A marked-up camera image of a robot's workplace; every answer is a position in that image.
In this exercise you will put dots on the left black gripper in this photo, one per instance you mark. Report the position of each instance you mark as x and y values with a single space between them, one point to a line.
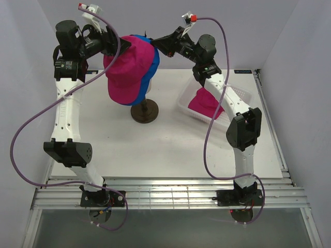
108 40

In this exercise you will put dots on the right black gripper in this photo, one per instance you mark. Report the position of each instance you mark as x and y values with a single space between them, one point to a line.
169 44

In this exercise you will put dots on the magenta cap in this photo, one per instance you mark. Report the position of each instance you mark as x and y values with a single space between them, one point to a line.
203 103
124 77

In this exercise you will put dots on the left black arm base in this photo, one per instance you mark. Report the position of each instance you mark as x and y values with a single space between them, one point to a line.
102 199

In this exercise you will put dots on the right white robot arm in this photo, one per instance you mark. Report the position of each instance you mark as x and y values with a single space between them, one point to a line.
245 122

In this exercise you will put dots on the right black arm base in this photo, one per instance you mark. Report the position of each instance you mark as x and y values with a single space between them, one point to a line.
227 199

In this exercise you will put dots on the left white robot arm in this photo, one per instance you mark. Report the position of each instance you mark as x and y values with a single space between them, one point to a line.
76 46

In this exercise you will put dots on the white plastic basket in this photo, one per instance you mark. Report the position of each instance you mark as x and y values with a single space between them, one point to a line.
189 92

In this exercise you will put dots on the cream mannequin head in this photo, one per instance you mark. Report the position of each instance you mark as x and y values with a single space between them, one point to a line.
149 86

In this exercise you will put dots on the dark round wooden stand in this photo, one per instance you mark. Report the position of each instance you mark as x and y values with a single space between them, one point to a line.
145 112

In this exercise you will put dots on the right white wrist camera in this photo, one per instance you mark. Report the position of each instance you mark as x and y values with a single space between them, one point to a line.
189 20

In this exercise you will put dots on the aluminium frame rails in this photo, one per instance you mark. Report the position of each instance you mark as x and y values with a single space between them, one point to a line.
170 196

